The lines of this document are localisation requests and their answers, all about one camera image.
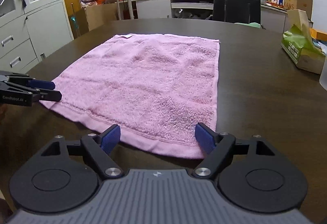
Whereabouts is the grey metal filing cabinet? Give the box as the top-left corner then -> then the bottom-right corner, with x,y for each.
0,0 -> 73,73

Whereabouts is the frosted plastic cup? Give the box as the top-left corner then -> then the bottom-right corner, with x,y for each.
319,57 -> 327,90

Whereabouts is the orange box on books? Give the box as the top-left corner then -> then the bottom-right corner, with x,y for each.
310,28 -> 327,41

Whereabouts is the black office chair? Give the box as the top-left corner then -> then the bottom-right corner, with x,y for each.
212,0 -> 261,24

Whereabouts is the grey low counter cabinet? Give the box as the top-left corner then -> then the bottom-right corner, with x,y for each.
131,0 -> 290,33

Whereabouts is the green tissue pack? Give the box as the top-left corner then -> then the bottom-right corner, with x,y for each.
281,9 -> 325,75

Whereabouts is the pink terry towel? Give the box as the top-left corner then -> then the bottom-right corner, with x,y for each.
44,33 -> 220,159

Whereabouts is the green plush cushion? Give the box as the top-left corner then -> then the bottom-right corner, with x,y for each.
237,22 -> 262,29

